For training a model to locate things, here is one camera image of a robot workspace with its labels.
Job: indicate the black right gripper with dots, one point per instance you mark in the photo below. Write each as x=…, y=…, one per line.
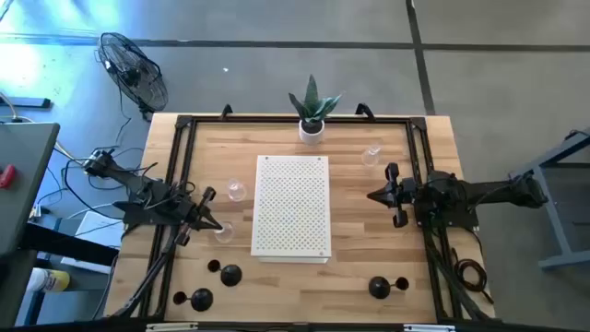
x=404, y=193

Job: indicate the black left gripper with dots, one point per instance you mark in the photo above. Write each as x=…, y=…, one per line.
x=191, y=213

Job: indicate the clear glass candle holder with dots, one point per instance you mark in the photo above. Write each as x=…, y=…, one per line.
x=236, y=190
x=371, y=156
x=224, y=234

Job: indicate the black metal candlestick holder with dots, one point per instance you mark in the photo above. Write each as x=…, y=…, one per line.
x=380, y=287
x=230, y=275
x=201, y=299

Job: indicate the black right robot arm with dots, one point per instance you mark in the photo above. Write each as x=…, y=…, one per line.
x=484, y=189

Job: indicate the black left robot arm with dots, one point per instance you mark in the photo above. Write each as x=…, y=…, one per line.
x=147, y=203

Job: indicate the white perforated metal shelf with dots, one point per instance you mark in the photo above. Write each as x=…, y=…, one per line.
x=291, y=207

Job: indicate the snake plant in white pot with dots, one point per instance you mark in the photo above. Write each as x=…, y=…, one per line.
x=312, y=131

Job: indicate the white paper sheet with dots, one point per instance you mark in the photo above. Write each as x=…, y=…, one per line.
x=99, y=228

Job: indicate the black floor fan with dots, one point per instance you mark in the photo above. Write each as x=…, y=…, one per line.
x=133, y=74

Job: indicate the yellow and white can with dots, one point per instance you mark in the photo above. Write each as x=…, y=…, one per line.
x=53, y=280

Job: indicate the grey side desk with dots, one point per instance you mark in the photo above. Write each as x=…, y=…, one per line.
x=25, y=184

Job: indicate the red tool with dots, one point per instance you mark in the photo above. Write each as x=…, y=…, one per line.
x=6, y=176

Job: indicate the black floor bar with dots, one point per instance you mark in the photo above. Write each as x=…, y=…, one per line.
x=25, y=103

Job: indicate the black hook bracket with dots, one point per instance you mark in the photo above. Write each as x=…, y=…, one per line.
x=365, y=110
x=226, y=111

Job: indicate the black aluminium table frame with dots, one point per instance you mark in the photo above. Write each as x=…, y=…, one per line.
x=230, y=119

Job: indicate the white metal bracket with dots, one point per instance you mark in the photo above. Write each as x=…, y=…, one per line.
x=170, y=327
x=428, y=328

